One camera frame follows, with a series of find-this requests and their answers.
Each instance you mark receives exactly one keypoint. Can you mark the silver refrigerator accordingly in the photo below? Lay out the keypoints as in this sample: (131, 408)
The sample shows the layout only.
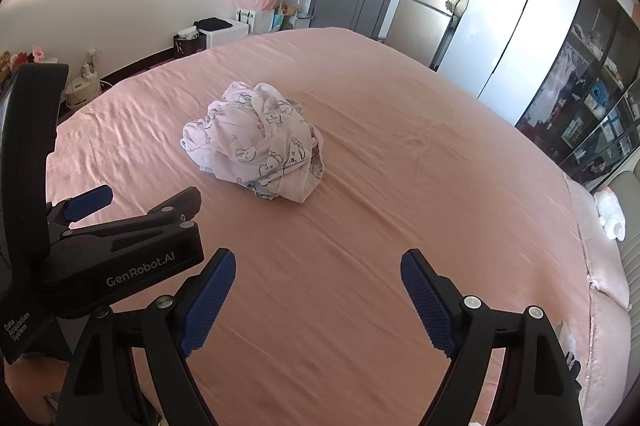
(420, 6)

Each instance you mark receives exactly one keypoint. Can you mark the pink satin pillow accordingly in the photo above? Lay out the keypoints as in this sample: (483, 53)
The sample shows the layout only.
(595, 256)

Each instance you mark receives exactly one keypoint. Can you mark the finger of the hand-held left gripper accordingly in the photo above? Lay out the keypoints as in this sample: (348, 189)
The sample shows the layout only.
(170, 212)
(90, 201)

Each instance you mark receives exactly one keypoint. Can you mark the dark glass display cabinet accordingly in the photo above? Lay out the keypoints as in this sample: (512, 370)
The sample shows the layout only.
(590, 96)

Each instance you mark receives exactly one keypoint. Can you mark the white paper bag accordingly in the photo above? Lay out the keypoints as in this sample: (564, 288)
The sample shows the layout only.
(252, 21)

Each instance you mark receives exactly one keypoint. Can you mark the pink bear print pajama pants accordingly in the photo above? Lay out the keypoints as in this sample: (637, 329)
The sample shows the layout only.
(240, 146)

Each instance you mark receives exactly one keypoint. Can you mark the white round appliance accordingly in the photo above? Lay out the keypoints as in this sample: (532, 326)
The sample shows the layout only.
(80, 92)

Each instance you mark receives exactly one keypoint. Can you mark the white plush toy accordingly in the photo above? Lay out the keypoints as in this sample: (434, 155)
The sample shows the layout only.
(611, 213)

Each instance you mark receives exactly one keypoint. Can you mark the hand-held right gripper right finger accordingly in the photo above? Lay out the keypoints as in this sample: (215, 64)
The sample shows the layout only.
(430, 301)

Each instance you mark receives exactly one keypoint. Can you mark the white wardrobe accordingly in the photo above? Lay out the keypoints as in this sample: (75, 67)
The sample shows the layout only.
(510, 16)

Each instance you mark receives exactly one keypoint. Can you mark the white box with dark cloth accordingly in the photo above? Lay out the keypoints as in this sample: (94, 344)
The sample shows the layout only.
(225, 37)

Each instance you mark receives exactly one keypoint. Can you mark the teal paper bag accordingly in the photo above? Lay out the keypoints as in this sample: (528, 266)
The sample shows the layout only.
(282, 22)

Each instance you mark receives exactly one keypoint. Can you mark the pink flower bouquet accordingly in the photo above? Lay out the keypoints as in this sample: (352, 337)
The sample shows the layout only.
(255, 0)

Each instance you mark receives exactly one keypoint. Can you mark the black paper bag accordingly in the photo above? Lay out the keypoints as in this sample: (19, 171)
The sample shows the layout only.
(187, 46)

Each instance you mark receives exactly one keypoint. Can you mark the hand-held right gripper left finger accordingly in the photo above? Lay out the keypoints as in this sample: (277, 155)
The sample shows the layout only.
(210, 301)

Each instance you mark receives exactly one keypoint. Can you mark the small pink plush toy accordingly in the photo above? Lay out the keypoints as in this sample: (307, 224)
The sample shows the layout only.
(37, 54)

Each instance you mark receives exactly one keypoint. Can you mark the black folded cloth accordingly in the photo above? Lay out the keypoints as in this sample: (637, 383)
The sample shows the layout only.
(212, 24)

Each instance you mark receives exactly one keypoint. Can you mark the beige handbag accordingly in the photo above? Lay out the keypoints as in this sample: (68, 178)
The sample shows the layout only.
(457, 2)

